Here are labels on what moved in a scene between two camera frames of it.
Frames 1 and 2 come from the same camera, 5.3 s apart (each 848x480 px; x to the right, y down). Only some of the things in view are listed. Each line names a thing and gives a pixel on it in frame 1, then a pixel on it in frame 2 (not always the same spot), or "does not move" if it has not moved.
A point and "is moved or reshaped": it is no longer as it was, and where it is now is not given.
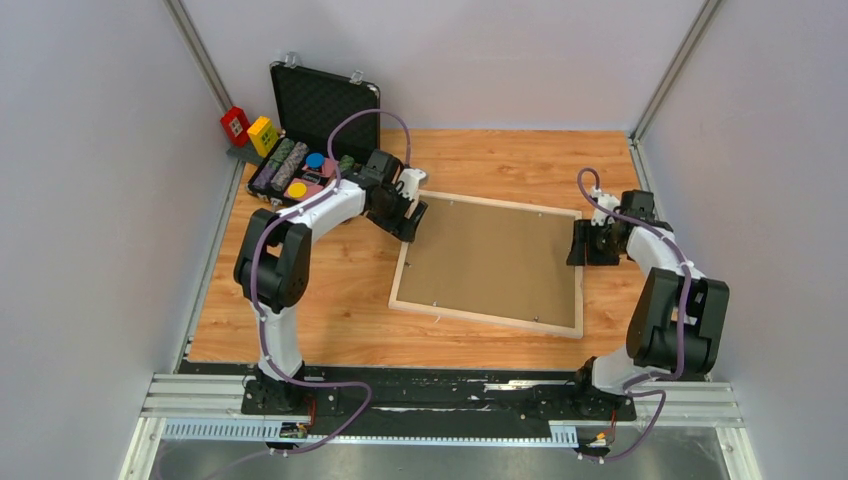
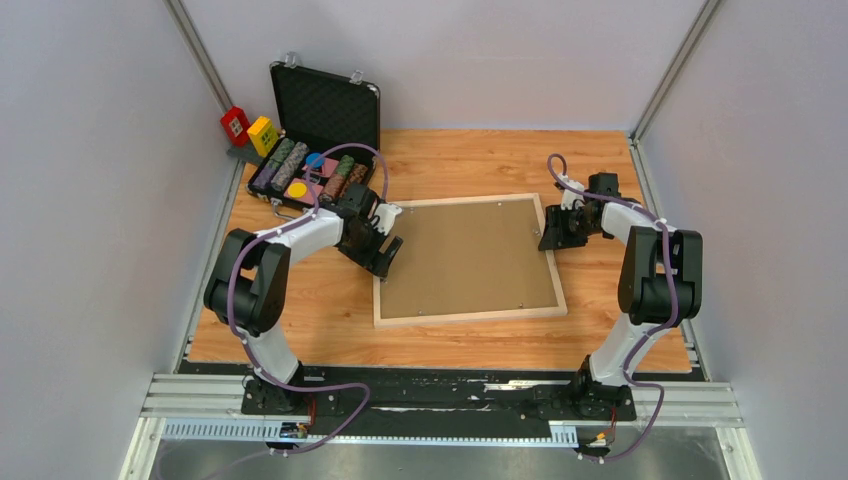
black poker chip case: [308, 104] does not move
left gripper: [396, 226] → [369, 261]
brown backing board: [492, 261] is moved or reshaped
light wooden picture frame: [577, 331] → [468, 258]
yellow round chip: [297, 190] does not move
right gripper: [582, 250] → [554, 230]
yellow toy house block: [263, 136] does not move
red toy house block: [236, 125] does not move
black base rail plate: [430, 398] does not move
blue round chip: [314, 160] does not move
